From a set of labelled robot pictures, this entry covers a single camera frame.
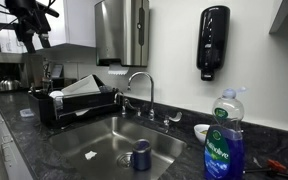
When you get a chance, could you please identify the orange handled tool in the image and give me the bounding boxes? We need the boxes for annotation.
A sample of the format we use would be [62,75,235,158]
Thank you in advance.
[243,158,288,180]

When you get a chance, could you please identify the blue Palmolive soap bottle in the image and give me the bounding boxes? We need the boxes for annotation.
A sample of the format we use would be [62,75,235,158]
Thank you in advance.
[203,87,248,180]

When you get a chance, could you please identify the white paper towel sheet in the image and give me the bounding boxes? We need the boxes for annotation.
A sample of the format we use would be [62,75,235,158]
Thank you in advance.
[107,63,130,76]

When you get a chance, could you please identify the black dish rack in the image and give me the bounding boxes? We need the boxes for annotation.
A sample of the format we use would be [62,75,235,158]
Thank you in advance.
[27,73,122,128]

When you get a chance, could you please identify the black wall soap dispenser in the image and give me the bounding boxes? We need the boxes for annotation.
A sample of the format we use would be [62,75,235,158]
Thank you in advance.
[196,5,231,82]

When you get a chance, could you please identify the white round lid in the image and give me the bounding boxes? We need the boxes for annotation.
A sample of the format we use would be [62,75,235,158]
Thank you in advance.
[49,90,65,101]

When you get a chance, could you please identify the grey wall shelf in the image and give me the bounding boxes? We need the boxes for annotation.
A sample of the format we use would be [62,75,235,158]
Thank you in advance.
[268,0,288,35]

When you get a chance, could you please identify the metal sink drain strainer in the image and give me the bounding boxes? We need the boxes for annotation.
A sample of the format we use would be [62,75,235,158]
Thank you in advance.
[116,152,134,169]

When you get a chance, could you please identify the stainless steel sink basin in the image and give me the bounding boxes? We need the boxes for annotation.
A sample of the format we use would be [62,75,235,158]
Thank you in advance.
[48,114,188,180]

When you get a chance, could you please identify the white wall cabinet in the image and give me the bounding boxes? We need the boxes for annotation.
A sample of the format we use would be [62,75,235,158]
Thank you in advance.
[33,0,102,48]

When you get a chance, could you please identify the blue mug with handle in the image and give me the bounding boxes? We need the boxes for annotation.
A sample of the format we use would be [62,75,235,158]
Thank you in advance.
[130,138,153,172]

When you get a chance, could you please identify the chrome lever faucet handle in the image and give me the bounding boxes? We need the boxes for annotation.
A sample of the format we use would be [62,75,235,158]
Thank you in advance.
[163,111,183,128]
[123,97,142,118]

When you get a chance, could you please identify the chrome sink faucet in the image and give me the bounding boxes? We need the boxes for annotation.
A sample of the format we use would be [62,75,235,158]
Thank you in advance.
[127,71,156,122]

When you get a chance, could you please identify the stainless countertop appliance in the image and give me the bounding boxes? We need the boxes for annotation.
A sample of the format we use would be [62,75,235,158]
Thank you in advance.
[0,51,46,92]

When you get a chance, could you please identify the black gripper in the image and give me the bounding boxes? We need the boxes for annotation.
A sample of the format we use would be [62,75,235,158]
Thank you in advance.
[14,11,52,55]

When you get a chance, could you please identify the white base cabinet drawers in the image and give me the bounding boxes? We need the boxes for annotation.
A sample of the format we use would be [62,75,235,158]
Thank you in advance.
[0,85,35,180]

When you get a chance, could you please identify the white board in rack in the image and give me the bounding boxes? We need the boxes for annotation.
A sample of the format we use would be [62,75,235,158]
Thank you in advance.
[60,73,102,96]

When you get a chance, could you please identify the small clear plastic container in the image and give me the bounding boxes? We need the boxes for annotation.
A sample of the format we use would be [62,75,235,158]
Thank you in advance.
[19,108,35,119]

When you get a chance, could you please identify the white ceramic bowl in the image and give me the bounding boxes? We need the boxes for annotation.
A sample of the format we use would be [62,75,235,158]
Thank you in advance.
[193,123,212,144]

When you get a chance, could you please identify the steel kettle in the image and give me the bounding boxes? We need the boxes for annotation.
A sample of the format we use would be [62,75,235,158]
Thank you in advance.
[0,77,22,92]

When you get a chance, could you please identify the stainless paper towel dispenser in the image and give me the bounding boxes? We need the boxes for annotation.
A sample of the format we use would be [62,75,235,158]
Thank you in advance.
[94,0,151,68]

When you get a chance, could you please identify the white paper scrap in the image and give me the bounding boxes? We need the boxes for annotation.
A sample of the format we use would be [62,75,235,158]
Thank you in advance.
[84,150,98,161]

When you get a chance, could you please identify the small chrome gooseneck faucet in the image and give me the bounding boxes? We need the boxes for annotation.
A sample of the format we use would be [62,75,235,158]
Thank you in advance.
[114,91,126,116]

